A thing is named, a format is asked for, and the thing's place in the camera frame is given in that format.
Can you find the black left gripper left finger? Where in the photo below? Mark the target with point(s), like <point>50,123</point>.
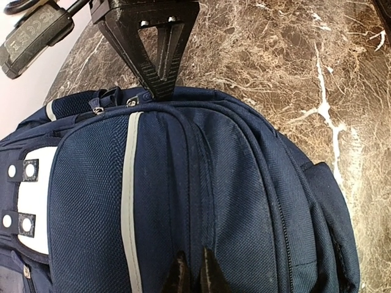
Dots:
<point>177,280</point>

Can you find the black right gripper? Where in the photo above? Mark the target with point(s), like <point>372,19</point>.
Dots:
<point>150,36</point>

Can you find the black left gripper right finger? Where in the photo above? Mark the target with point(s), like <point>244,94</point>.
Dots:
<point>212,279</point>

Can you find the navy blue student backpack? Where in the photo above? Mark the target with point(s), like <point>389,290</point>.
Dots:
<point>101,190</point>

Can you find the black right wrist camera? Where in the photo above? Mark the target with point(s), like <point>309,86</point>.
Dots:
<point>45,27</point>

